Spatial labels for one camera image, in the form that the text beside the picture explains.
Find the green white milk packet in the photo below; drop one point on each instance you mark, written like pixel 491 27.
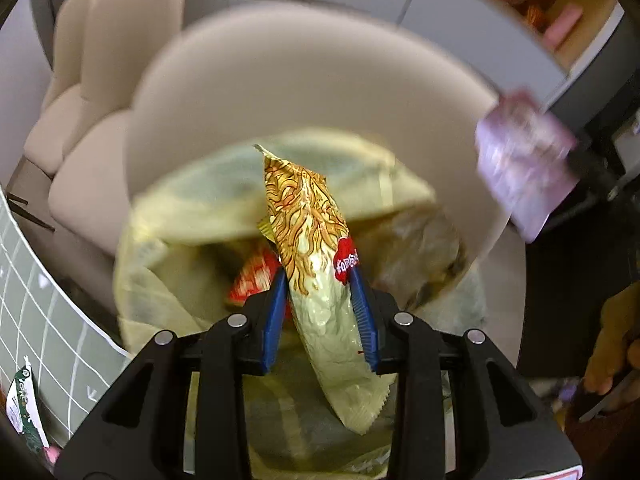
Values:
pixel 22 405

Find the purple snack packet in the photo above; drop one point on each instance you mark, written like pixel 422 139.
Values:
pixel 525 170

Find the person's right hand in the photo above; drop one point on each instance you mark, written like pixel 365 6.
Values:
pixel 610 340

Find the yellow-green bin bag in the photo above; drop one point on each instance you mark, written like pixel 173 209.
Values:
pixel 165 270

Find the red snack packet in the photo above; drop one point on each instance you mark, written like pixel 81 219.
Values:
pixel 250 280

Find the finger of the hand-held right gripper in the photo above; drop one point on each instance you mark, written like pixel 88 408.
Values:
pixel 597 172

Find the green grid tablecloth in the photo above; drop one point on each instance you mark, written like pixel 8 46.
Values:
pixel 50 310

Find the person's right forearm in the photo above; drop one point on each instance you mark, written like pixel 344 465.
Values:
pixel 610 450

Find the noodle print snack packet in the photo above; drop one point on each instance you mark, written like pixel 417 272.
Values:
pixel 305 240

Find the pink box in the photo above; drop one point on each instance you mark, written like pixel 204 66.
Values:
pixel 562 24

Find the white sideboard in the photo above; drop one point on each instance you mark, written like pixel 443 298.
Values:
pixel 475 35

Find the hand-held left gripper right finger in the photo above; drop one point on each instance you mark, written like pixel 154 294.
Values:
pixel 362 320

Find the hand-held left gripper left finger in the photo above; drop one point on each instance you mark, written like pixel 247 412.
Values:
pixel 275 320

